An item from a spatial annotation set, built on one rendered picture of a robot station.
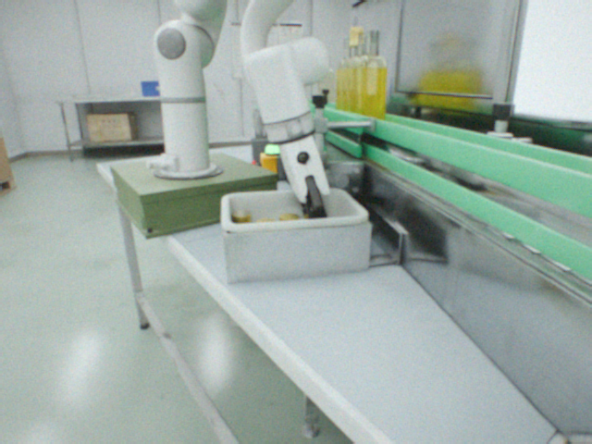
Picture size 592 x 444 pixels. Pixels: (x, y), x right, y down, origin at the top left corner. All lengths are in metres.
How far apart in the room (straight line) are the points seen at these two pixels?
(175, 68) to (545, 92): 0.65
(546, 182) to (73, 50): 6.93
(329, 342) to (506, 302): 0.19
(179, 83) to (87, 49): 6.21
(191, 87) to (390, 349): 0.63
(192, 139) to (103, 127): 5.52
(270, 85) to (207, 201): 0.32
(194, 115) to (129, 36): 6.05
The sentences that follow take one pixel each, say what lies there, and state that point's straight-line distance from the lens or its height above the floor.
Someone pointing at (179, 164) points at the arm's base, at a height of 0.87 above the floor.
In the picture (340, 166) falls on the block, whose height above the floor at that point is 0.88.
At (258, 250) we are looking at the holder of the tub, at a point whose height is 0.80.
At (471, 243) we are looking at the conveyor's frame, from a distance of 0.46.
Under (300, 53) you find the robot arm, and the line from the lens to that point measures 0.60.
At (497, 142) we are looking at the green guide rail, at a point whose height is 0.96.
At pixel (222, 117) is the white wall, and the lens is 6.70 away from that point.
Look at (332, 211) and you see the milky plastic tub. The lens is 0.72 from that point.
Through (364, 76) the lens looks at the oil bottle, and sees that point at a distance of 0.87.
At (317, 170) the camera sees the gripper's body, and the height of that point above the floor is 0.90.
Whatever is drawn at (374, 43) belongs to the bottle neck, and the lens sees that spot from 0.89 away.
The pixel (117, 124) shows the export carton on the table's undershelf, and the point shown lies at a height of 0.50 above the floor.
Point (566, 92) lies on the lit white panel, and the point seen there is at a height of 1.03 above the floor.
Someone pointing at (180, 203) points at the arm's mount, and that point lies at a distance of 0.78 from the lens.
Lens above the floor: 1.03
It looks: 21 degrees down
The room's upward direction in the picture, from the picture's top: straight up
